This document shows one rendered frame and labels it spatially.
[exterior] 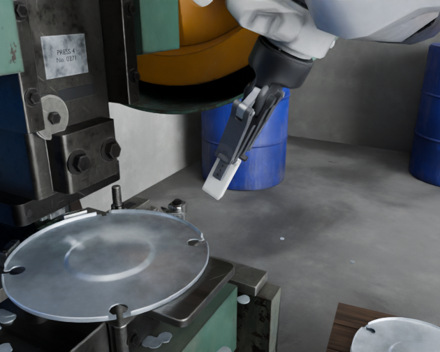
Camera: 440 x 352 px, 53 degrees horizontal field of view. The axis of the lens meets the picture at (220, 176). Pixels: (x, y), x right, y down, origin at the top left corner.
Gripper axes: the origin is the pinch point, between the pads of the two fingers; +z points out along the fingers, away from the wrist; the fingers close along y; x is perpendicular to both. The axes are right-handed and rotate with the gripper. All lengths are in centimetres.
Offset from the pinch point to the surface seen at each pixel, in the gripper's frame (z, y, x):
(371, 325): 38, 43, -42
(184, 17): -8.6, 27.1, 28.3
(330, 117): 87, 322, 17
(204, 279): 9.6, -8.8, -6.9
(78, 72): -5.4, -7.9, 21.9
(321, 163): 101, 262, -1
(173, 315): 9.5, -17.0, -7.0
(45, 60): -7.1, -13.0, 23.0
